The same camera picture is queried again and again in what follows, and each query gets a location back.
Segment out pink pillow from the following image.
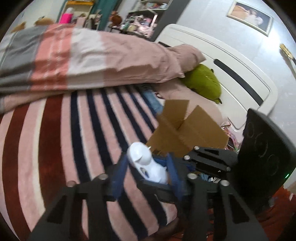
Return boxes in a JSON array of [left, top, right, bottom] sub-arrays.
[[169, 44, 206, 73]]

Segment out pink grey plaid duvet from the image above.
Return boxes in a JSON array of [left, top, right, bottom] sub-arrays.
[[1, 24, 184, 113]]

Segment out cluttered storage shelf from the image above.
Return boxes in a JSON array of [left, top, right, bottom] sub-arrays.
[[108, 0, 172, 39]]

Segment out framed wall photo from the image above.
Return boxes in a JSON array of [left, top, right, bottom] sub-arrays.
[[227, 1, 273, 36]]

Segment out green plush toy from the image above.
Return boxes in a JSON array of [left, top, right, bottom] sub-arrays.
[[181, 64, 222, 104]]

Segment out teal curtain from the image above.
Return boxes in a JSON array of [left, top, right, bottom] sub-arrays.
[[91, 0, 122, 31]]

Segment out white bed headboard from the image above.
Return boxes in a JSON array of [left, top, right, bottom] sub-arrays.
[[155, 24, 278, 132]]

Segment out brown plush toy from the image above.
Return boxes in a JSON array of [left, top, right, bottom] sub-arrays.
[[109, 12, 122, 27]]

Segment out red pink striped blanket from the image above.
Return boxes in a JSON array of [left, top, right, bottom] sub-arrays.
[[1, 85, 163, 240]]

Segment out yellow white cabinet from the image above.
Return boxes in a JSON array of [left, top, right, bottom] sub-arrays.
[[58, 1, 95, 23]]

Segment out brown cardboard box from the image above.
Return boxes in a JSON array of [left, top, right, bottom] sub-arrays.
[[146, 99, 228, 157]]

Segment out guitar headstock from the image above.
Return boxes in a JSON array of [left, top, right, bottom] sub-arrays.
[[280, 43, 295, 68]]

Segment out pink bottle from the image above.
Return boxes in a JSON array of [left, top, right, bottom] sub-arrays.
[[59, 8, 74, 24]]

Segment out white earbud case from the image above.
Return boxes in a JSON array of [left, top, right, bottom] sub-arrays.
[[126, 142, 169, 184]]

